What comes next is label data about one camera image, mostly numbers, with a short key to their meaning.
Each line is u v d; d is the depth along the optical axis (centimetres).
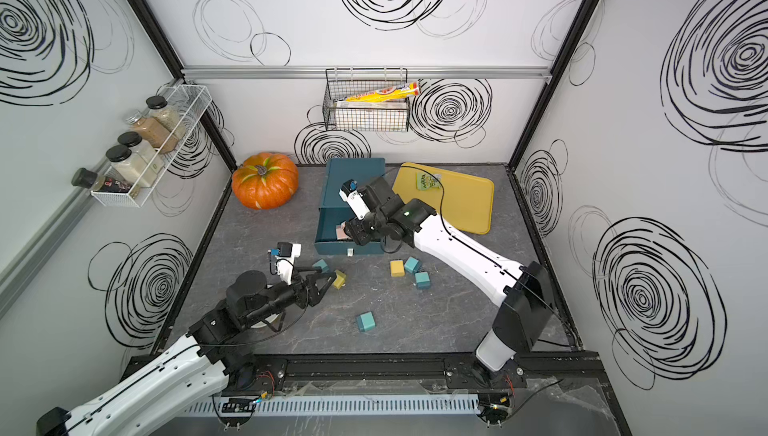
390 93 87
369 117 87
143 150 68
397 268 91
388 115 87
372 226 64
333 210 89
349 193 67
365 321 81
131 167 65
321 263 91
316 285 64
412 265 91
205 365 53
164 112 75
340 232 77
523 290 43
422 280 89
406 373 75
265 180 99
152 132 72
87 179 60
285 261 63
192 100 93
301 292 63
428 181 114
